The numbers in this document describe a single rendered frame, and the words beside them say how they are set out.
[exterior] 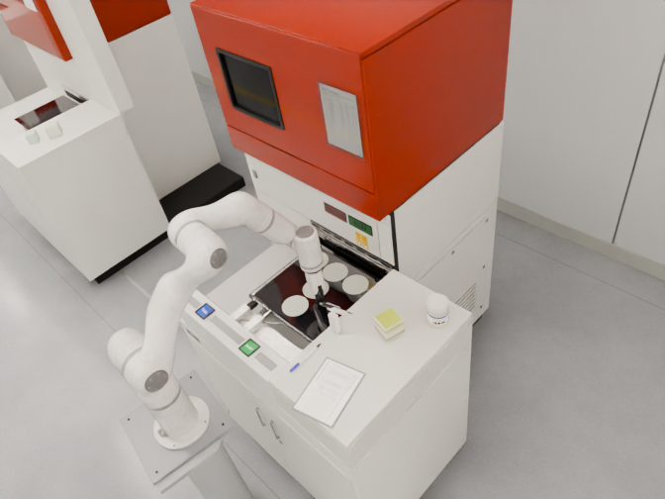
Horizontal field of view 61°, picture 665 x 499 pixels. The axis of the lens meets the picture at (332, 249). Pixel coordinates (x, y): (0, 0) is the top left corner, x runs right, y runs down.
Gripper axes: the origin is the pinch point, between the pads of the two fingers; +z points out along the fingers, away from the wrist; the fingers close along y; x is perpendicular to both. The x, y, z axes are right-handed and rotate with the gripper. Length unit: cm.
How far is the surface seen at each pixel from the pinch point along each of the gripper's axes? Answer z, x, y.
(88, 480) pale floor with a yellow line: 92, -125, -22
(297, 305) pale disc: 2.1, -8.9, -0.4
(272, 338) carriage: 4.1, -21.5, 8.6
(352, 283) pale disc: 2.1, 13.7, -1.1
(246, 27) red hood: -87, 3, -38
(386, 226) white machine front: -24.3, 28.0, 2.9
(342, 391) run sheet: -4.7, -7.0, 45.5
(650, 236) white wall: 67, 182, -19
